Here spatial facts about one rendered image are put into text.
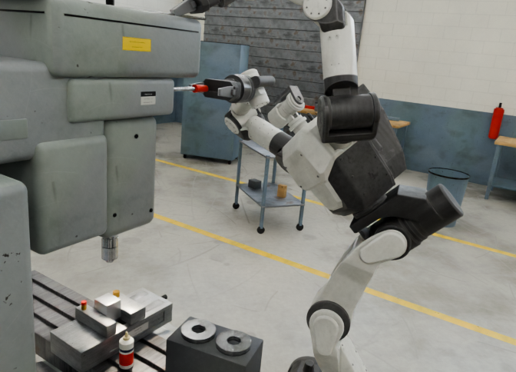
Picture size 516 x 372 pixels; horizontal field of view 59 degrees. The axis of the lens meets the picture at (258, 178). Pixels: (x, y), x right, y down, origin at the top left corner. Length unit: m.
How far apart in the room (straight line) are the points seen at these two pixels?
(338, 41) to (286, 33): 8.23
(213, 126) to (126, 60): 6.27
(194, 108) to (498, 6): 5.03
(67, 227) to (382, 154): 0.88
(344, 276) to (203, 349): 0.53
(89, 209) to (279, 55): 8.50
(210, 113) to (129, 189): 6.16
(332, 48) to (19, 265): 0.87
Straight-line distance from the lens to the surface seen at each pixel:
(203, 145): 7.49
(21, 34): 1.11
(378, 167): 1.36
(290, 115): 1.41
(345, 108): 1.19
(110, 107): 1.13
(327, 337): 1.55
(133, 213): 1.28
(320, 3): 1.24
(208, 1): 1.30
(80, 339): 1.46
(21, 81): 1.01
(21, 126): 1.02
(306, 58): 9.20
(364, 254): 1.41
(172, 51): 1.25
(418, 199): 1.37
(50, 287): 1.88
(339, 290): 1.51
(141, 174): 1.27
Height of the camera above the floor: 1.82
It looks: 16 degrees down
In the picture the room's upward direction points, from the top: 5 degrees clockwise
